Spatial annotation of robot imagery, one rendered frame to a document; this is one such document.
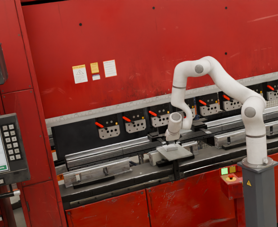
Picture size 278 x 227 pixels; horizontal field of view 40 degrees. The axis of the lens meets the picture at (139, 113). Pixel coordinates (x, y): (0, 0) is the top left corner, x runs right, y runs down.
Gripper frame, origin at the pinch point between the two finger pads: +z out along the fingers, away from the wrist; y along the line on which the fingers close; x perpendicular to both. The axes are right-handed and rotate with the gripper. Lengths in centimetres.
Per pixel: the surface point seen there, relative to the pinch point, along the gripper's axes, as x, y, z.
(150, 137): -22.6, 9.4, 25.4
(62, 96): -29, 71, -35
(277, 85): -32, -97, -4
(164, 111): -20.7, 0.7, -10.7
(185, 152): 10.8, -7.2, -0.5
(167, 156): 11.1, 5.9, -0.5
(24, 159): 31, 93, -63
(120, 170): 6.8, 39.2, 16.6
